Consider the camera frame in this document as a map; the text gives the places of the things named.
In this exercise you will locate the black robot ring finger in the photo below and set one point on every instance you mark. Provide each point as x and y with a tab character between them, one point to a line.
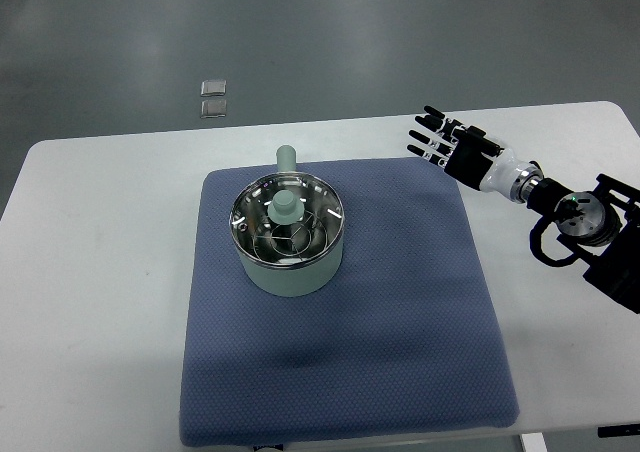
430	142

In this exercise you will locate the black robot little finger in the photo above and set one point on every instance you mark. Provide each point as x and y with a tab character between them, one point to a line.
430	155

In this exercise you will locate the green steel pot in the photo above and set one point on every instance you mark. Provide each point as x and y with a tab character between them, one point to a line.
297	282

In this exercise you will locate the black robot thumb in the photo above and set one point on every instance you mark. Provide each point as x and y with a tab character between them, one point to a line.
481	141

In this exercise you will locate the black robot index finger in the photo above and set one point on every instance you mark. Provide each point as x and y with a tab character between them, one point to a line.
437	121

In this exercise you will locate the upper metal floor plate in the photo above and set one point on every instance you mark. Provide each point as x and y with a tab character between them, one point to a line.
213	87

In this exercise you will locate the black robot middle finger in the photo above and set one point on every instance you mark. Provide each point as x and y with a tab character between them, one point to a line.
445	136

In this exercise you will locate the metal floor plate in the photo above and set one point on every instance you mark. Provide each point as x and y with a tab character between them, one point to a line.
213	108
213	87

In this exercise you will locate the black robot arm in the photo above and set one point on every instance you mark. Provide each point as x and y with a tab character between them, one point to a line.
599	227

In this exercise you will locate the glass lid with green knob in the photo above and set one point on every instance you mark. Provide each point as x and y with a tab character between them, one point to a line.
287	220

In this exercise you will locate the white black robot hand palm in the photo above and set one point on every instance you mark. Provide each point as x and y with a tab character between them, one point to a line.
486	172

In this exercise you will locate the lower metal floor plate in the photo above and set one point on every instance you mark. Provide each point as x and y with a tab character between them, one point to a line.
213	108

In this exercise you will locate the blue quilted cloth mat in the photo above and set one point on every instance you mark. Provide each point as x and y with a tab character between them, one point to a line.
403	339

